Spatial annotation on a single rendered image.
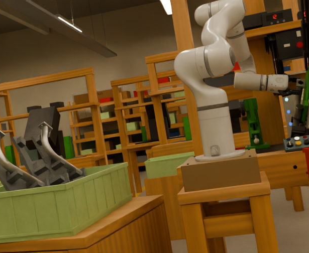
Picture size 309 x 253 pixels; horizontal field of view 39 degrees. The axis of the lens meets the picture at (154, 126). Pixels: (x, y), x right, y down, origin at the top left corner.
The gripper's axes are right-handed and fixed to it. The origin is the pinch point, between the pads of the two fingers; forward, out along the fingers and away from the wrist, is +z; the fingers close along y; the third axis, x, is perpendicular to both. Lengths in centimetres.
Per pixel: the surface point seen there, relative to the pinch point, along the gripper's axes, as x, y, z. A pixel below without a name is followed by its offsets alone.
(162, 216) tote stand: 18, -74, -54
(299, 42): -5.9, 28.2, -0.5
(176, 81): 452, 500, -180
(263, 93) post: 21.8, 15.9, -15.8
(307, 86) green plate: -7.3, -8.2, 3.3
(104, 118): 688, 587, -407
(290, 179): 6, -54, -2
